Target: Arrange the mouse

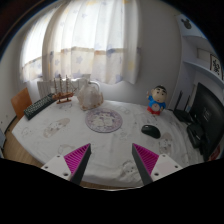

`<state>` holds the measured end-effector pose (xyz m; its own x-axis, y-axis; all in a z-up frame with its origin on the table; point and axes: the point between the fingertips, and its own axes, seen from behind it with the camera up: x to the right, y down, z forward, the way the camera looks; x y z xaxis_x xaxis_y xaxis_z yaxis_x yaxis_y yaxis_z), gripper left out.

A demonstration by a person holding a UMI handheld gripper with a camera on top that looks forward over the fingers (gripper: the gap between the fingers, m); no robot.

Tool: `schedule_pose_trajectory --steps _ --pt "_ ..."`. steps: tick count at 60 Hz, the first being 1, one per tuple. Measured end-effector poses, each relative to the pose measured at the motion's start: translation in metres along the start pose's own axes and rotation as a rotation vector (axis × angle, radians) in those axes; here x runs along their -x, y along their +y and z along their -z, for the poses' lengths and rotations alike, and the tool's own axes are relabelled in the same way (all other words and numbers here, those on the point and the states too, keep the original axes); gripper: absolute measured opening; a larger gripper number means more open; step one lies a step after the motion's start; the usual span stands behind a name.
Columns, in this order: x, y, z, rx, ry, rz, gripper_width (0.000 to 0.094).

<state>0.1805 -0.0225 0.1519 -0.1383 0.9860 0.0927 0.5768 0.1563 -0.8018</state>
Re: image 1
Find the white wall shelf unit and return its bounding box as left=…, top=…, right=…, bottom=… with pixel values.
left=176, top=13, right=224, bottom=84

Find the round purple printed mouse pad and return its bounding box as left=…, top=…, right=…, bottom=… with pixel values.
left=84, top=107, right=124, bottom=134

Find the white printed tablecloth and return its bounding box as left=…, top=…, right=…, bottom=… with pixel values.
left=11, top=96, right=205, bottom=189

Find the black computer mouse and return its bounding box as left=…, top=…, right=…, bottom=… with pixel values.
left=141, top=124, right=162, bottom=139

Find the black monitor stand base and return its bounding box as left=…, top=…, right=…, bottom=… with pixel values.
left=186, top=122, right=205, bottom=149

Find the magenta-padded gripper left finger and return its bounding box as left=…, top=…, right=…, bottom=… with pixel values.
left=41, top=143, right=92, bottom=186

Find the white radiator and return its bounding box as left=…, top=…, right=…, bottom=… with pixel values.
left=36, top=78, right=83, bottom=99

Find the cartoon boy alarm clock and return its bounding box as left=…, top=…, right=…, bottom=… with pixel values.
left=146, top=85, right=169, bottom=116

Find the black monitor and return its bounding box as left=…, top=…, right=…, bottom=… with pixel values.
left=193, top=82, right=224, bottom=163

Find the white star-print curtain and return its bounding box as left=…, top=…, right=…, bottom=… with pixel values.
left=19, top=0, right=141, bottom=85

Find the brown wooden chair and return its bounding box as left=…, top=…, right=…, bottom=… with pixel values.
left=10, top=87, right=33, bottom=120

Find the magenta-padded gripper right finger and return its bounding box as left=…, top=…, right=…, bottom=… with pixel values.
left=131, top=143, right=184, bottom=186

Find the black keyboard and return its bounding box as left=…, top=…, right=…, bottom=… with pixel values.
left=23, top=93, right=56, bottom=121

